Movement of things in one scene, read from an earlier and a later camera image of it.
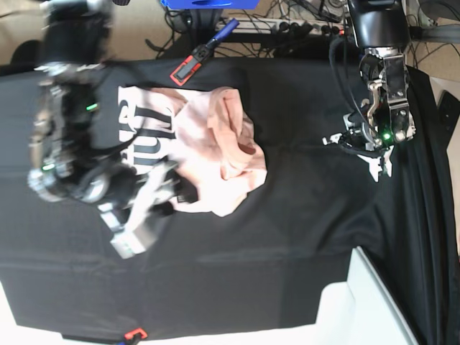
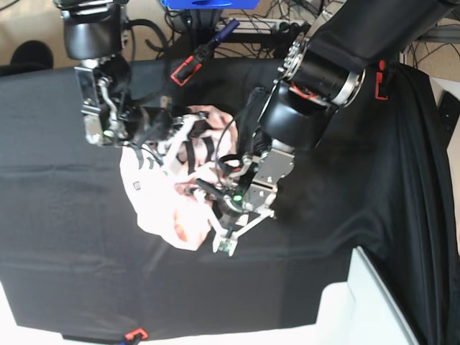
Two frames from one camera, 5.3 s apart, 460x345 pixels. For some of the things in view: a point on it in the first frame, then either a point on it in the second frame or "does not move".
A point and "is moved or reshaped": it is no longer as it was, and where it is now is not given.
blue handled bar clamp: (199, 54) does not move
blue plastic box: (210, 4) does not move
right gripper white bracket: (372, 151) -> (224, 239)
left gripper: (146, 198) -> (169, 134)
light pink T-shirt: (205, 134) is moved or reshaped
